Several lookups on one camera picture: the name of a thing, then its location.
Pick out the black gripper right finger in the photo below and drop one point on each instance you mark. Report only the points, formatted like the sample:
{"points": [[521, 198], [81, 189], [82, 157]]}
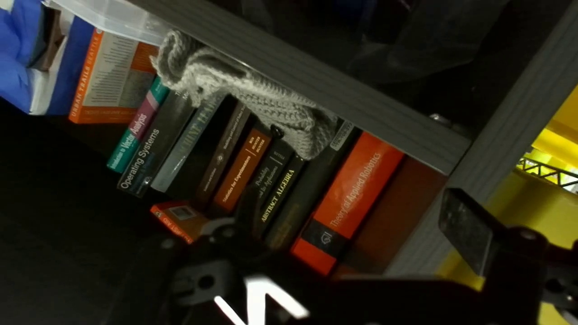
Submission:
{"points": [[476, 235]]}

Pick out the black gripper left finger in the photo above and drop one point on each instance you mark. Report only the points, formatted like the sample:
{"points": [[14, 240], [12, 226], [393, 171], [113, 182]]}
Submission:
{"points": [[200, 282]]}

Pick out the small orange book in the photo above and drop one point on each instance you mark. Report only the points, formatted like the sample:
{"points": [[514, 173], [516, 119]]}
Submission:
{"points": [[178, 218]]}

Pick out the reddish brown thick book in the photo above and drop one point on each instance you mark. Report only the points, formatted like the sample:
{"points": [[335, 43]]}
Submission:
{"points": [[398, 217]]}

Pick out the black white text book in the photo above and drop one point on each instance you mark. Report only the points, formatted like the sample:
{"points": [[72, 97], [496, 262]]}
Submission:
{"points": [[263, 186]]}

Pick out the black abstract algebra book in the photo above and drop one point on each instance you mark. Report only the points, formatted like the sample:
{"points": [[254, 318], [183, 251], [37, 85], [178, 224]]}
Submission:
{"points": [[281, 198]]}

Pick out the brown orange spine book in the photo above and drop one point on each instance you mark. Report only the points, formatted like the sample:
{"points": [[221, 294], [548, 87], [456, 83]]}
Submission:
{"points": [[241, 171]]}

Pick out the grey blue hardcover book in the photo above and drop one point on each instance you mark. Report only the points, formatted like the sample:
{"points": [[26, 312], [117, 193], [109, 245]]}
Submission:
{"points": [[182, 155]]}

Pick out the large yellow plastic bin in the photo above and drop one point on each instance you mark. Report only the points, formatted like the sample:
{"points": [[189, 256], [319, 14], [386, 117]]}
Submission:
{"points": [[561, 137]]}

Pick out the dark brown book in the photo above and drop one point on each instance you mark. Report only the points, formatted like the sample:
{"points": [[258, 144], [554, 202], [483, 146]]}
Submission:
{"points": [[220, 155]]}

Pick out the dark olive book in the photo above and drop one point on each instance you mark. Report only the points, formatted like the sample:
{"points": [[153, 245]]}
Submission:
{"points": [[301, 204]]}

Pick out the orange black robotics book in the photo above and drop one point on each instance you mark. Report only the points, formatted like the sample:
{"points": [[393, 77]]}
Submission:
{"points": [[350, 191]]}

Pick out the teal magenta book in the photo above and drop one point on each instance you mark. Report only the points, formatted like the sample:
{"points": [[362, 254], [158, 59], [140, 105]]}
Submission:
{"points": [[137, 128]]}

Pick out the dark grey shelf unit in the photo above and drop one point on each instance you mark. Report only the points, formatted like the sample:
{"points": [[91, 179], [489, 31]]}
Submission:
{"points": [[337, 90]]}

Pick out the orange grey book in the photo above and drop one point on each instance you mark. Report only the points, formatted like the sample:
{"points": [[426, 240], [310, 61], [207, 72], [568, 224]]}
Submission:
{"points": [[109, 77]]}

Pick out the blue white cardboard box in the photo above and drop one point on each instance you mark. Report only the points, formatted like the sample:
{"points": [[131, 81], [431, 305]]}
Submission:
{"points": [[19, 65]]}

